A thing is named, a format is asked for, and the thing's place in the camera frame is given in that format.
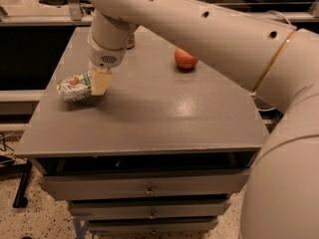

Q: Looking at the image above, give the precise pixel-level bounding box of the grey drawer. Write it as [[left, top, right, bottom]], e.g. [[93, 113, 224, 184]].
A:
[[87, 217, 217, 234], [39, 169, 248, 200], [69, 198, 230, 220]]

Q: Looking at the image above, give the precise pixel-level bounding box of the middle grey drawer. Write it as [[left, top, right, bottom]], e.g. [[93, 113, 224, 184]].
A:
[[69, 198, 230, 220]]

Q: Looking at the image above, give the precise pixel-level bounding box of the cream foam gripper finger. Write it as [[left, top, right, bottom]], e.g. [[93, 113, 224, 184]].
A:
[[89, 63, 113, 96]]

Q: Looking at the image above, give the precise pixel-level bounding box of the white green 7up can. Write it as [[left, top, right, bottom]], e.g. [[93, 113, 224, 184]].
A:
[[57, 72, 92, 102]]

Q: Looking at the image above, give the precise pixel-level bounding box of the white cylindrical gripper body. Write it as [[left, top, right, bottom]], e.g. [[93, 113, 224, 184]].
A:
[[88, 35, 126, 68]]

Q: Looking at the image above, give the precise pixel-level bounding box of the red apple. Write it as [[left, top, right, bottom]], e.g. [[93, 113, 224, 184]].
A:
[[174, 48, 198, 70]]

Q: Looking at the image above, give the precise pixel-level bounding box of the grey drawer cabinet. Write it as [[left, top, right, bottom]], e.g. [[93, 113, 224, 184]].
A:
[[14, 25, 270, 236]]

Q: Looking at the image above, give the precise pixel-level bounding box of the white cable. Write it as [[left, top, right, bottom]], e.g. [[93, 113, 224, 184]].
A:
[[251, 9, 293, 113]]

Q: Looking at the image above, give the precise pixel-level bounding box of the gold upright soda can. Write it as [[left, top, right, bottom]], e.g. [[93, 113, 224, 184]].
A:
[[127, 34, 136, 50]]

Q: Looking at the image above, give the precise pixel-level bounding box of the black stand leg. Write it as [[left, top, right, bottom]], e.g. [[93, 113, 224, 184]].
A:
[[13, 161, 32, 208]]

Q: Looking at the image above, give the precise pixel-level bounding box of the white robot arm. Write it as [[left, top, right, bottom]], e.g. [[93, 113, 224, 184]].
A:
[[89, 0, 319, 239]]

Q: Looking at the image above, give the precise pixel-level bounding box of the bottom grey drawer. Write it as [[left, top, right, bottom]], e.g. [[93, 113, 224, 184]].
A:
[[87, 217, 217, 234]]

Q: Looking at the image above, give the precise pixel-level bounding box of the black office chair base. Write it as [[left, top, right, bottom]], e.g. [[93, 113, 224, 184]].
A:
[[39, 0, 94, 20]]

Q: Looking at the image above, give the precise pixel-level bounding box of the top grey drawer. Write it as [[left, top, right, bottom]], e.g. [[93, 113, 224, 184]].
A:
[[39, 169, 248, 200]]

